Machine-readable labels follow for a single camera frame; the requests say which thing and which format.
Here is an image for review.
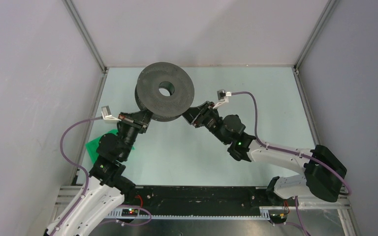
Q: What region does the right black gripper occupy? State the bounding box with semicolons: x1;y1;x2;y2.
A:
178;100;229;145

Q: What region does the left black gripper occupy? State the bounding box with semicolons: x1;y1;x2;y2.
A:
117;106;156;161

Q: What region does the black perforated spool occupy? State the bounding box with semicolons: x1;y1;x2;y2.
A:
134;62;195;122

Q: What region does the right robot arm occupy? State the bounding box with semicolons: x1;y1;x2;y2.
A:
183;102;347;206

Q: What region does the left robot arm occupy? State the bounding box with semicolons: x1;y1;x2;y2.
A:
44;106;153;236

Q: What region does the green plastic bin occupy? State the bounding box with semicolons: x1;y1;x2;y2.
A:
85;129;118;164

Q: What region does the left small circuit board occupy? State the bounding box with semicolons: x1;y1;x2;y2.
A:
121;208;139;217

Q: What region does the small circuit board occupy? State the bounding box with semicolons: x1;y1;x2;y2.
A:
121;208;139;217
269;213;287;220

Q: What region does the right small circuit board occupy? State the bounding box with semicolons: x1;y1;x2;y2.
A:
269;213;287;220

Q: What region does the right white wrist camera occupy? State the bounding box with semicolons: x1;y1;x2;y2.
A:
213;89;232;110

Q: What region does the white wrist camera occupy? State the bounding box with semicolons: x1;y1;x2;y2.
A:
213;89;232;110
101;106;121;121

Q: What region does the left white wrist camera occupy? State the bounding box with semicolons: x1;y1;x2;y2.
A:
101;106;121;121

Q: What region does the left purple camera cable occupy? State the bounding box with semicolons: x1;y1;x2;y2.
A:
49;117;106;234

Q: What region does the purple camera cable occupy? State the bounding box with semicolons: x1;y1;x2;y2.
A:
49;117;106;234
230;91;353;236

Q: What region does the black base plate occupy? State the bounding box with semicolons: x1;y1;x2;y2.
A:
125;185;284;217

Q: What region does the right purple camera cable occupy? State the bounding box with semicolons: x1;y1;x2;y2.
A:
230;91;353;236

